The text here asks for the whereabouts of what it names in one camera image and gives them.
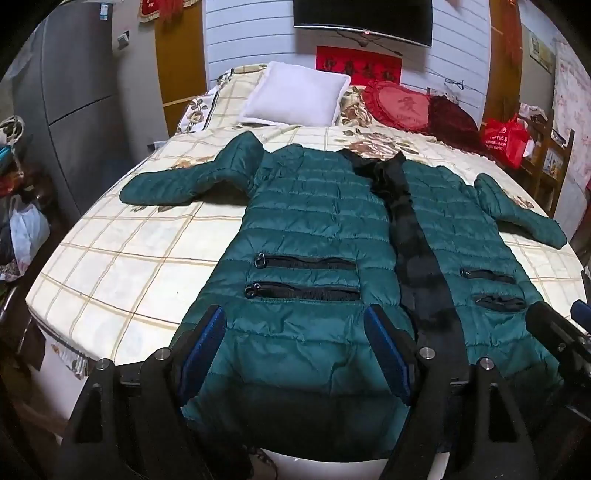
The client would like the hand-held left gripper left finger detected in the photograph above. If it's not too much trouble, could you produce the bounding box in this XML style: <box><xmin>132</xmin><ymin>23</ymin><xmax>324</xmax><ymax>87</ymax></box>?
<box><xmin>58</xmin><ymin>305</ymin><xmax>252</xmax><ymax>480</ymax></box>

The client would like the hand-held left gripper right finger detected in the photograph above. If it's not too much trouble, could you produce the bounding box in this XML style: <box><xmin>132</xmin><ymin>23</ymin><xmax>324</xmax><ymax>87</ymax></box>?
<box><xmin>364</xmin><ymin>305</ymin><xmax>539</xmax><ymax>480</ymax></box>

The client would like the dark green puffer jacket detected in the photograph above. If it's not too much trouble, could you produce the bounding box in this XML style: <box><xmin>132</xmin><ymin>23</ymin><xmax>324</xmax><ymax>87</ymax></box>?
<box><xmin>119</xmin><ymin>130</ymin><xmax>568</xmax><ymax>462</ymax></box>

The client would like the pile of bags and clothes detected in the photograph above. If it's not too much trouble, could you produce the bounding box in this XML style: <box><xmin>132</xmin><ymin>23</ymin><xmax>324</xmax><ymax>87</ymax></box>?
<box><xmin>0</xmin><ymin>115</ymin><xmax>51</xmax><ymax>282</ymax></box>

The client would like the bed with floral checked sheet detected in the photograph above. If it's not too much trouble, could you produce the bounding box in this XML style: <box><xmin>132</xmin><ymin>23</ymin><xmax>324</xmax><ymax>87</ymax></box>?
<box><xmin>25</xmin><ymin>62</ymin><xmax>587</xmax><ymax>480</ymax></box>

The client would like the wooden chair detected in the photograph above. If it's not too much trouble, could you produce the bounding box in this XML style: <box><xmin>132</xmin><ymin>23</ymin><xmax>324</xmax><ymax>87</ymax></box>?
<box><xmin>519</xmin><ymin>108</ymin><xmax>575</xmax><ymax>217</ymax></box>

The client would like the red plastic bag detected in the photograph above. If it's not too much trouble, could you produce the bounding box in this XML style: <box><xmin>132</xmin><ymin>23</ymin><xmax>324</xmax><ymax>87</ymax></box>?
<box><xmin>480</xmin><ymin>115</ymin><xmax>529</xmax><ymax>169</ymax></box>

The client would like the floral curtain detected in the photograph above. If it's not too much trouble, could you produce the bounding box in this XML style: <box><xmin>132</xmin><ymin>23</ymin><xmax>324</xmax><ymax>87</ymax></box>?
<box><xmin>551</xmin><ymin>37</ymin><xmax>591</xmax><ymax>195</ymax></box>

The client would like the white plastic bag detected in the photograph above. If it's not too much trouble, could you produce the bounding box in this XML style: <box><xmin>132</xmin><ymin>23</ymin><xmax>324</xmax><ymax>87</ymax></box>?
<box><xmin>9</xmin><ymin>203</ymin><xmax>51</xmax><ymax>264</ymax></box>

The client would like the dark red fringed pillow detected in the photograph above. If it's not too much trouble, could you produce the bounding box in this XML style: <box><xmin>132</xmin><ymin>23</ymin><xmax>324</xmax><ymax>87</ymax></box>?
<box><xmin>427</xmin><ymin>95</ymin><xmax>497</xmax><ymax>160</ymax></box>

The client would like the red heart-shaped pillow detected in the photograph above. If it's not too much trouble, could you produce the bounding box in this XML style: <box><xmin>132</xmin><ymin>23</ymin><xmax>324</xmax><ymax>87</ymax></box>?
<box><xmin>361</xmin><ymin>79</ymin><xmax>432</xmax><ymax>134</ymax></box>

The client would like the white square pillow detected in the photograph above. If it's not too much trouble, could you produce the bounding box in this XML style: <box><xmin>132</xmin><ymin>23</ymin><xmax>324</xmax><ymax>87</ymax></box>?
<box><xmin>238</xmin><ymin>61</ymin><xmax>352</xmax><ymax>126</ymax></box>

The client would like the grey refrigerator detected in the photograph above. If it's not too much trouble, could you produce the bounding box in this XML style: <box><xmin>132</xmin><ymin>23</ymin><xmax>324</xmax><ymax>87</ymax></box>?
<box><xmin>9</xmin><ymin>0</ymin><xmax>162</xmax><ymax>222</ymax></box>

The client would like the red hanging decoration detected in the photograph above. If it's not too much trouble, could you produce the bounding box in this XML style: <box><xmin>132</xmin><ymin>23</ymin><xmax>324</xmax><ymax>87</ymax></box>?
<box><xmin>140</xmin><ymin>0</ymin><xmax>204</xmax><ymax>25</ymax></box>

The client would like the framed wall picture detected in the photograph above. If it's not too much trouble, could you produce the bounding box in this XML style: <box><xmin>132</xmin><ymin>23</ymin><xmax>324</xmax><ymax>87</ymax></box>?
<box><xmin>529</xmin><ymin>30</ymin><xmax>555</xmax><ymax>75</ymax></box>

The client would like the wooden wall panel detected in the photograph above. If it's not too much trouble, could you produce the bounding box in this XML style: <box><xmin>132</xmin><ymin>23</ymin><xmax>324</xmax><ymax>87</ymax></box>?
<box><xmin>482</xmin><ymin>0</ymin><xmax>522</xmax><ymax>123</ymax></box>

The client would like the red wall banner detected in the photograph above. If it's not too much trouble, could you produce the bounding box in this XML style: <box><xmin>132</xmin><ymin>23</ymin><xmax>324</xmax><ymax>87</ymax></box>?
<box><xmin>316</xmin><ymin>45</ymin><xmax>403</xmax><ymax>84</ymax></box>

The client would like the black wall television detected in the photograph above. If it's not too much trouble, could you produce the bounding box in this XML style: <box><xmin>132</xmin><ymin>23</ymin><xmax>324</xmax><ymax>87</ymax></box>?
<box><xmin>293</xmin><ymin>0</ymin><xmax>433</xmax><ymax>48</ymax></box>

